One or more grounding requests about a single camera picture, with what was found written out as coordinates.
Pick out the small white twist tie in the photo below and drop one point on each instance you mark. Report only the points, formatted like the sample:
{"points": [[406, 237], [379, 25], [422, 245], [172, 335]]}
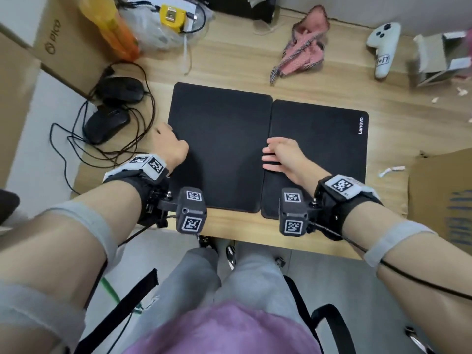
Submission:
{"points": [[385, 172]]}

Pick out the cardboard box with round logo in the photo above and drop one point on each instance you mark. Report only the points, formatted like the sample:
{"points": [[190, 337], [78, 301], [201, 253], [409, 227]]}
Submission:
{"points": [[66, 51]]}

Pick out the white controller with label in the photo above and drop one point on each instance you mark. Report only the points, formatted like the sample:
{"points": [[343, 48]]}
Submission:
{"points": [[385, 36]]}

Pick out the long black bar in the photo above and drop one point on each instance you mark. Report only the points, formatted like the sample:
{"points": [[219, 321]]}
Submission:
{"points": [[228, 5]]}

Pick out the pink cleaning cloth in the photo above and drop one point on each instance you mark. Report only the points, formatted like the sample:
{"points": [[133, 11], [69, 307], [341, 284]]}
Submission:
{"points": [[306, 47]]}

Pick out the yellow tape measure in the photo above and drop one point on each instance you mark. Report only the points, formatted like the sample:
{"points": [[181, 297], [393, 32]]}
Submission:
{"points": [[171, 16]]}

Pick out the black mouse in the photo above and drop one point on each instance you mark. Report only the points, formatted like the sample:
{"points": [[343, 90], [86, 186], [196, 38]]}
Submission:
{"points": [[121, 90], [103, 125]]}

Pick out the person's left hand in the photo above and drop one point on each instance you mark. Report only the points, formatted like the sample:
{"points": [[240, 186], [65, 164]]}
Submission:
{"points": [[171, 147]]}

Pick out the person's right hand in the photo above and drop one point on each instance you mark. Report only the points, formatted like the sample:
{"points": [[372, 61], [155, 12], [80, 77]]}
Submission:
{"points": [[295, 162]]}

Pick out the orange juice bottle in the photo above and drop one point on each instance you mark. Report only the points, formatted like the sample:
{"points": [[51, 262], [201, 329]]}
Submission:
{"points": [[114, 33]]}

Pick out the black mouse pad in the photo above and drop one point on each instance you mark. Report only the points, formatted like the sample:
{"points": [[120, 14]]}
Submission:
{"points": [[324, 143], [221, 143]]}

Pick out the small open cardboard box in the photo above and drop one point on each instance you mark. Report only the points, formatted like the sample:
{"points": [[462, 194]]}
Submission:
{"points": [[429, 55]]}

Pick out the chrome chair base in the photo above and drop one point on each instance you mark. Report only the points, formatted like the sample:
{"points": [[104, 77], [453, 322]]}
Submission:
{"points": [[416, 339]]}

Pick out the scattered white crumbs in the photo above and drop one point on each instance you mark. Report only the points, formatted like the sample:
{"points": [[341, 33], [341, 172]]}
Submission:
{"points": [[461, 91]]}

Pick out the pink box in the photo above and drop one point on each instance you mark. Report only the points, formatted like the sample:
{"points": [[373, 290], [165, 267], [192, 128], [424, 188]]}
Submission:
{"points": [[469, 42]]}

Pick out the clear plastic bag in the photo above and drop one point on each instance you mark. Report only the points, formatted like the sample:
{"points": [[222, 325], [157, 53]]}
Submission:
{"points": [[147, 29]]}

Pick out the black wrist camera with markers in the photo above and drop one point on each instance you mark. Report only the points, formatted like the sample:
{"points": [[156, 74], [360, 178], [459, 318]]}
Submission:
{"points": [[191, 217], [293, 217]]}

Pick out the white board panel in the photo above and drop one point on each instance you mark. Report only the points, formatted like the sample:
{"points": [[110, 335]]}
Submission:
{"points": [[37, 162]]}

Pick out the person's left forearm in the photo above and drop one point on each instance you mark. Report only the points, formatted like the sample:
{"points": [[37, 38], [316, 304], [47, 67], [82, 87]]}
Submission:
{"points": [[73, 247]]}

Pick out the large cardboard box red-dotted label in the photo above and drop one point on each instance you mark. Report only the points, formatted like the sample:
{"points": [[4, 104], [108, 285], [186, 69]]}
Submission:
{"points": [[14, 106]]}

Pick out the person's right forearm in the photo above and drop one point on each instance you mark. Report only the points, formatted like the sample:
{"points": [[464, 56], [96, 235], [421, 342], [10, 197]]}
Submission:
{"points": [[405, 302]]}

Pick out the cardboard box with dark writing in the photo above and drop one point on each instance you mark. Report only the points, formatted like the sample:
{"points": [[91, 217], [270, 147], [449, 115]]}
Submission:
{"points": [[442, 188]]}

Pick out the person's purple shirt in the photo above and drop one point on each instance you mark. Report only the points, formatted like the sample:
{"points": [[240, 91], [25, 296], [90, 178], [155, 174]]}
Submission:
{"points": [[221, 331]]}

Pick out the black white sneaker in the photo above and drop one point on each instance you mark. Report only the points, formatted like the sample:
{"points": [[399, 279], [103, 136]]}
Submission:
{"points": [[206, 241]]}

